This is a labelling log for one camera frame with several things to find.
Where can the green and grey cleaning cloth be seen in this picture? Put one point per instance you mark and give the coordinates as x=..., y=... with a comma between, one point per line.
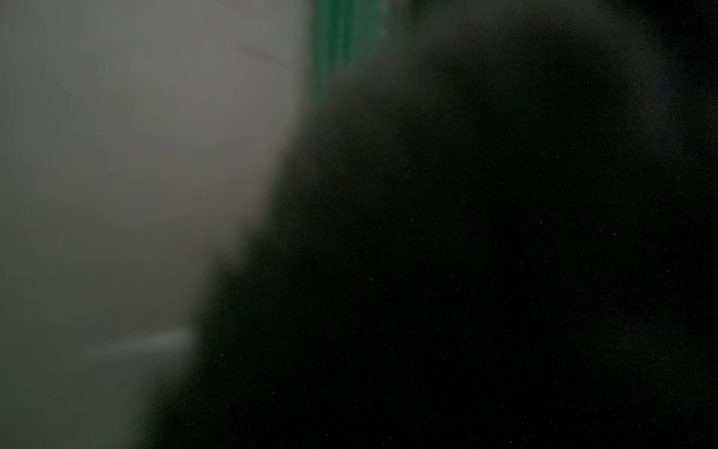
x=501, y=233

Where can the pale green document bag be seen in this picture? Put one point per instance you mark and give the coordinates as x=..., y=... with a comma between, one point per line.
x=340, y=31

